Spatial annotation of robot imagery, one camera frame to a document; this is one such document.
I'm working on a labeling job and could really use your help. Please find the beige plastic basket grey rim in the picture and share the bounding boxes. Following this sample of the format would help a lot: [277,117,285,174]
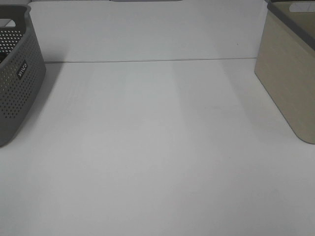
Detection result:
[254,0,315,144]

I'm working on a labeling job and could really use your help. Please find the grey perforated plastic basket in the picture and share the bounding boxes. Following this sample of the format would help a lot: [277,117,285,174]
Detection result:
[0,4,46,146]

